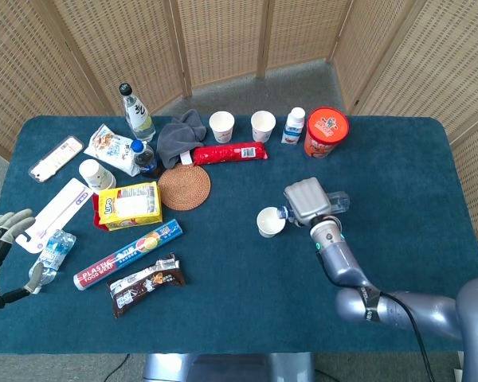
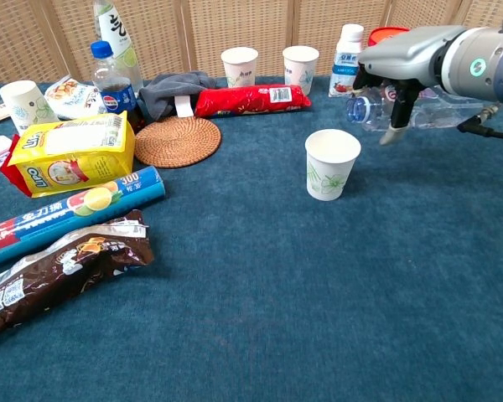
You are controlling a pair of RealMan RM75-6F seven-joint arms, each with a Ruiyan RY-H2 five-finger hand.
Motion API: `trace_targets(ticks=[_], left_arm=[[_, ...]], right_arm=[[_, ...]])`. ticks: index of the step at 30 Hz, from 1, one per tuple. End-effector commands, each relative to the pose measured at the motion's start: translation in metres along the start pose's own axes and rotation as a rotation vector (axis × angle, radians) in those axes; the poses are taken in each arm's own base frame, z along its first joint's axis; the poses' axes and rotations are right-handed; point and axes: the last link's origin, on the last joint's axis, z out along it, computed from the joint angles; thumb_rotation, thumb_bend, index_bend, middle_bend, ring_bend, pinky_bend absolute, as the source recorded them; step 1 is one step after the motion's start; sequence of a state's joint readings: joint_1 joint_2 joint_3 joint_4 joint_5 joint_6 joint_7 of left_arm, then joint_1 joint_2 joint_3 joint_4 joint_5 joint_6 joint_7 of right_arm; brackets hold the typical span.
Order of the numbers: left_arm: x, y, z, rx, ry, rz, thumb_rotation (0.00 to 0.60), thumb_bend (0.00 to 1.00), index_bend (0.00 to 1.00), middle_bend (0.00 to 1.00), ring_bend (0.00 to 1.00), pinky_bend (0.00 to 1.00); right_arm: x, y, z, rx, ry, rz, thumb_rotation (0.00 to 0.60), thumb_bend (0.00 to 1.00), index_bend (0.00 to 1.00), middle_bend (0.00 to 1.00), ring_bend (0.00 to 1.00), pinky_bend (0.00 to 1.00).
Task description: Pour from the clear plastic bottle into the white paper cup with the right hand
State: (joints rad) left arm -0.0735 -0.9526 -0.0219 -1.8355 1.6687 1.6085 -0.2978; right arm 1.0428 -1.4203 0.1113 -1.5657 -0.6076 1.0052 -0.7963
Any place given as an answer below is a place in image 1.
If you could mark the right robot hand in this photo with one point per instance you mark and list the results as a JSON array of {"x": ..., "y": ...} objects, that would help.
[{"x": 308, "y": 199}]

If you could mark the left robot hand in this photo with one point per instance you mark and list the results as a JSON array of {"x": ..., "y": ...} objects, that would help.
[{"x": 6, "y": 231}]

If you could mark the small clear plastic bottle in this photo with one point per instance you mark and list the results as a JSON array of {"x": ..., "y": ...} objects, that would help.
[{"x": 340, "y": 200}]

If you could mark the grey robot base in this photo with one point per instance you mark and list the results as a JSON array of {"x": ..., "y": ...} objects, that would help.
[{"x": 227, "y": 368}]

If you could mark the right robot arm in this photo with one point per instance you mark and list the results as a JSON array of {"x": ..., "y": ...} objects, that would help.
[{"x": 342, "y": 262}]

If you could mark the water bottle blue label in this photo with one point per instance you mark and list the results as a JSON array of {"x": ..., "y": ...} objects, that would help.
[{"x": 57, "y": 248}]

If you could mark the white yogurt drink bottle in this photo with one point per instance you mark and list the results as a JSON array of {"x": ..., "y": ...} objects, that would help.
[{"x": 292, "y": 129}]

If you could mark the cola bottle blue cap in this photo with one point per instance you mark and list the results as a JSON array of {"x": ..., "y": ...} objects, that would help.
[{"x": 146, "y": 161}]

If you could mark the clear glass bottle black cap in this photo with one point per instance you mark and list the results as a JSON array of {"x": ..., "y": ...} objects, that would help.
[{"x": 138, "y": 115}]

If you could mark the white paper cup green flower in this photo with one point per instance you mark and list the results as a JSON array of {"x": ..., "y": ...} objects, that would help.
[{"x": 271, "y": 224}]

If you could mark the white toothbrush pack purple label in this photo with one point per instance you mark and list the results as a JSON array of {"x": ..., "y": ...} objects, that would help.
[{"x": 57, "y": 213}]

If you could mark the orange instant noodle tub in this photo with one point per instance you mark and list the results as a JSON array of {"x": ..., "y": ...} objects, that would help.
[{"x": 326, "y": 127}]

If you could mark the white toothbrush pack orange print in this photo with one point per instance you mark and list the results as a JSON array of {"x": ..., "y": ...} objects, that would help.
[{"x": 56, "y": 158}]

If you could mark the red biscuit packet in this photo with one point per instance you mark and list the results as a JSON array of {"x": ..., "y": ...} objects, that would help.
[{"x": 227, "y": 153}]

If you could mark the white paper cup lying tilted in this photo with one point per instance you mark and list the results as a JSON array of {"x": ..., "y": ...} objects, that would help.
[{"x": 95, "y": 175}]

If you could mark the blue plastic food wrap box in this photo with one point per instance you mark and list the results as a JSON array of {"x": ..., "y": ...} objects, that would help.
[{"x": 127, "y": 254}]

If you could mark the round woven rattan coaster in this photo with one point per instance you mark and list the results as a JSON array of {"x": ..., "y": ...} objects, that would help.
[{"x": 184, "y": 188}]

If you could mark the yellow snack box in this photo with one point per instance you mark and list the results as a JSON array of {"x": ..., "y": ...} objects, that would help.
[{"x": 131, "y": 207}]

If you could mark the white snack bag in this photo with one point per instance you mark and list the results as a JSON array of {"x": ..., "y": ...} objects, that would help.
[{"x": 111, "y": 149}]

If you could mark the grey cloth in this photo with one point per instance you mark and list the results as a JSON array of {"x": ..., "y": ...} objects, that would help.
[{"x": 179, "y": 137}]

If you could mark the blue table mat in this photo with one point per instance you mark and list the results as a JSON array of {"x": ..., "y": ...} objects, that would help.
[{"x": 223, "y": 318}]

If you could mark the brown chocolate snack packet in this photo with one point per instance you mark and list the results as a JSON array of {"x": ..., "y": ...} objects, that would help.
[{"x": 147, "y": 284}]

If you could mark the woven folding screen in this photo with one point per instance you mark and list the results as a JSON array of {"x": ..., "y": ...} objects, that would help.
[{"x": 223, "y": 40}]

